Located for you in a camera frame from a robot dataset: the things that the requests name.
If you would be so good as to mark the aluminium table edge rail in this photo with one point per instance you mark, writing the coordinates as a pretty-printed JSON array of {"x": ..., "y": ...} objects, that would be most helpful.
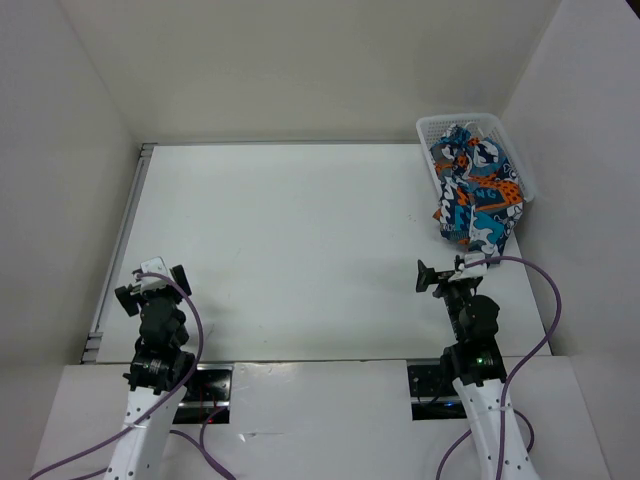
[{"x": 93, "y": 340}]

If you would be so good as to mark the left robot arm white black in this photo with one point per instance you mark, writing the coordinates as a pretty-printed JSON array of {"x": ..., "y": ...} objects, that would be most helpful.
[{"x": 158, "y": 366}]

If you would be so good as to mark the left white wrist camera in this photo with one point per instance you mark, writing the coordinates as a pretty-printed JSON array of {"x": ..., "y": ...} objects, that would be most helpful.
[{"x": 151, "y": 275}]

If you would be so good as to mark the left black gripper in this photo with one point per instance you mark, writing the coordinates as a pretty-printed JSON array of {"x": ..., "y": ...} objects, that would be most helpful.
[{"x": 128, "y": 300}]

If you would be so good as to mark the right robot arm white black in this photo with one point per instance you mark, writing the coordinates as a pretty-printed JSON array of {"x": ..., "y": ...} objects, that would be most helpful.
[{"x": 473, "y": 366}]

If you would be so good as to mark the white perforated plastic basket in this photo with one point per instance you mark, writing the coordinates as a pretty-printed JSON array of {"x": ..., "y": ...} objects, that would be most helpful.
[{"x": 486, "y": 141}]

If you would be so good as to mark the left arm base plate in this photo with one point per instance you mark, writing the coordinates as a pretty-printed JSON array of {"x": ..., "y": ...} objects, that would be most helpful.
[{"x": 208, "y": 396}]

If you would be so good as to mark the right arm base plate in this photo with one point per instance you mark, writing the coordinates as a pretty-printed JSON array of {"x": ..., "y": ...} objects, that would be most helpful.
[{"x": 432, "y": 395}]

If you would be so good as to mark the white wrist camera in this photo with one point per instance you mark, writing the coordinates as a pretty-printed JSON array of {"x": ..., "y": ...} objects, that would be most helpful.
[
  {"x": 151, "y": 275},
  {"x": 472, "y": 265}
]

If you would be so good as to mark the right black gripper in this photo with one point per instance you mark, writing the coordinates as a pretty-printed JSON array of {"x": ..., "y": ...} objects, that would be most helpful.
[{"x": 427, "y": 275}]

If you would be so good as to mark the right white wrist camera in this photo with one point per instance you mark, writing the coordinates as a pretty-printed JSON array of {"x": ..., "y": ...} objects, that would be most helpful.
[{"x": 472, "y": 265}]

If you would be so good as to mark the colourful patterned shorts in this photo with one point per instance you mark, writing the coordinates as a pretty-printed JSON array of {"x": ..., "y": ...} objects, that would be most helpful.
[{"x": 477, "y": 211}]

